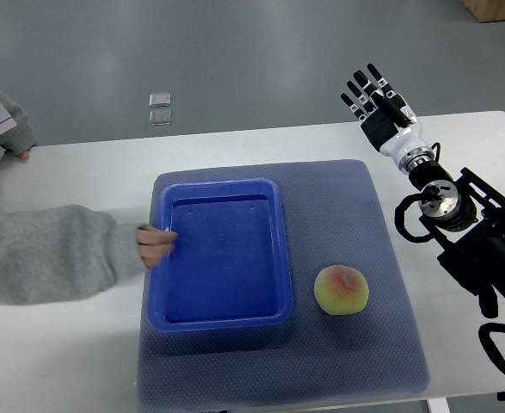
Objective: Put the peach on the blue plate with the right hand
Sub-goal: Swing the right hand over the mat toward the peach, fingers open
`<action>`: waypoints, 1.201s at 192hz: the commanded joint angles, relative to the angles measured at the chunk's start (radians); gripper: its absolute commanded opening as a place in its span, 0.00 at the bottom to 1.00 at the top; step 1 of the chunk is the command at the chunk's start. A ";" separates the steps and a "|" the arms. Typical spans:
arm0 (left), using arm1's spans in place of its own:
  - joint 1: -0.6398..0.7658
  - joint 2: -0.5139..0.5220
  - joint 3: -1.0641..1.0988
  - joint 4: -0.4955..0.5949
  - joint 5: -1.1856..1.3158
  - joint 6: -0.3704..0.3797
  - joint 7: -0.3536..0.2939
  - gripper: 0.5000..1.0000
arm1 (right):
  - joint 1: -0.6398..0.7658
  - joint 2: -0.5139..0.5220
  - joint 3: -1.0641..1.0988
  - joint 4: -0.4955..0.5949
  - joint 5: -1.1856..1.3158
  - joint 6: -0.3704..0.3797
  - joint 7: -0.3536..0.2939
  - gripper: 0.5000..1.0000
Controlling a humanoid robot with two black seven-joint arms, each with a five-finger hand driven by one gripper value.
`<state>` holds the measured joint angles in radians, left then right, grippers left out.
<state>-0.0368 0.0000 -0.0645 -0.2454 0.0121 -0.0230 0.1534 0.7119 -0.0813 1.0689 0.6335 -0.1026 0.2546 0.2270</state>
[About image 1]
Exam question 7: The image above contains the person's right hand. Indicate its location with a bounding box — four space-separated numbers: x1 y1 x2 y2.
137 225 178 269

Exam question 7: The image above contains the person's left hand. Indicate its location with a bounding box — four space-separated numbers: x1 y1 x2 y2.
4 149 31 163

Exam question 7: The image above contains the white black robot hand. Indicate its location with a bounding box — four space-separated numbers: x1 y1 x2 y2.
341 64 435 174

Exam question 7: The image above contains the blue plastic tray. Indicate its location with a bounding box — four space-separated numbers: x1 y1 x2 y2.
147 178 293 333

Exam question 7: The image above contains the yellow red peach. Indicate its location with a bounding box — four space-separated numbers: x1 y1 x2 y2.
314 265 369 316

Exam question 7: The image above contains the grey sleeved forearm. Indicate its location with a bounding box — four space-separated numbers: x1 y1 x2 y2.
0 206 145 305

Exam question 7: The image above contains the grey sleeved left forearm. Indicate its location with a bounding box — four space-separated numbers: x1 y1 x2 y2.
0 91 38 154

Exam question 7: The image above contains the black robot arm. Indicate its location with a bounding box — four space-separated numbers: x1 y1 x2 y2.
394 144 505 401

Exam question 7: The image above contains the upper metal floor plate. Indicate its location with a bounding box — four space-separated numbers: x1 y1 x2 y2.
149 92 171 108

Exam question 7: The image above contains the blue grey foam mat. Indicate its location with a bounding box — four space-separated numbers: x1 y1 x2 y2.
137 160 430 412

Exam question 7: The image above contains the wooden box corner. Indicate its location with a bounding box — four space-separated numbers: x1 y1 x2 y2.
462 0 505 23

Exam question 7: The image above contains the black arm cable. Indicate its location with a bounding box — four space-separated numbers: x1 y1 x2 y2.
477 322 505 388

